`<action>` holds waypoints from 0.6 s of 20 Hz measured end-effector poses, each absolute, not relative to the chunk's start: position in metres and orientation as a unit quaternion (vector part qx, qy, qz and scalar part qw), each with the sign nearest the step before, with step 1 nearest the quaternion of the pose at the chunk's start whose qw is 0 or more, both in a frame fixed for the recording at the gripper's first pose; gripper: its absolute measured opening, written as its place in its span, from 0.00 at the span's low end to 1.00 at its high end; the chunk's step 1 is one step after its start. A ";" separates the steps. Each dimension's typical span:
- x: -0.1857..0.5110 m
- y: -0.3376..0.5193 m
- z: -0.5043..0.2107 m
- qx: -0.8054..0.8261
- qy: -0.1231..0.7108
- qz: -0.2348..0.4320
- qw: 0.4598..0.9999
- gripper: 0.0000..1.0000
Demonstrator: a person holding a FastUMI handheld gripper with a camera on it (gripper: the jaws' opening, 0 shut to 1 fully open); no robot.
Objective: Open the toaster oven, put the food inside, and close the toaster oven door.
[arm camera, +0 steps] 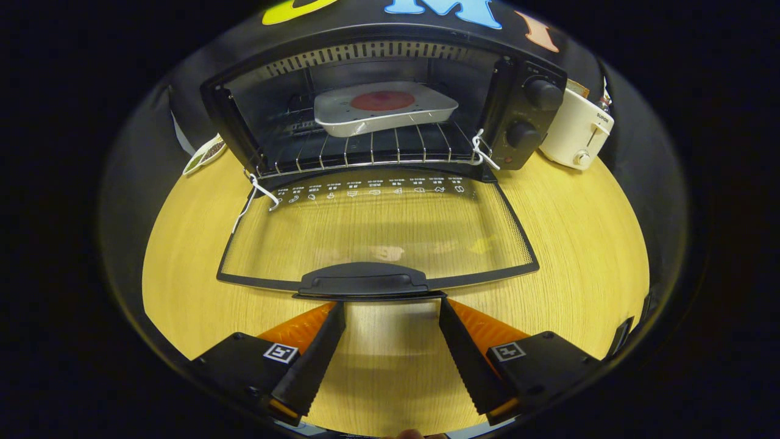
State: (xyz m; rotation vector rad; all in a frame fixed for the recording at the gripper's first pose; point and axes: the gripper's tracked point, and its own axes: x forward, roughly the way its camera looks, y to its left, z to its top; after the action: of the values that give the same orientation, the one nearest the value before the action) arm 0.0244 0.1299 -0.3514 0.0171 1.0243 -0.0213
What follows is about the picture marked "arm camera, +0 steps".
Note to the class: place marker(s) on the white divided dish with beans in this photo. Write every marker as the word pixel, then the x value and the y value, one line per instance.
pixel 207 153

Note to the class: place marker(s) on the brown bread slice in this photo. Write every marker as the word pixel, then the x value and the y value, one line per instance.
pixel 580 91

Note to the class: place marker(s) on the black rectangular object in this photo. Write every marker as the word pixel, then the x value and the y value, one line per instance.
pixel 621 338

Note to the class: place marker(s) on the pink round meat slice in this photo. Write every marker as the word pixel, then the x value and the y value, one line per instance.
pixel 382 100

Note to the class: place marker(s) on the white pop-up toaster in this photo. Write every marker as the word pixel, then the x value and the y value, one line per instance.
pixel 573 134

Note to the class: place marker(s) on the white square plate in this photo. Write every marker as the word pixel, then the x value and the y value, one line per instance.
pixel 341 119

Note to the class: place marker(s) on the black toaster oven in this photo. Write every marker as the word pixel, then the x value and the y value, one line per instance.
pixel 515 116

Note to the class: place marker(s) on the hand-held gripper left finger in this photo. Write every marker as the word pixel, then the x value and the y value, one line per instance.
pixel 317 366

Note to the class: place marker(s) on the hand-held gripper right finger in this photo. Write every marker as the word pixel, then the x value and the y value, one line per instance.
pixel 466 366

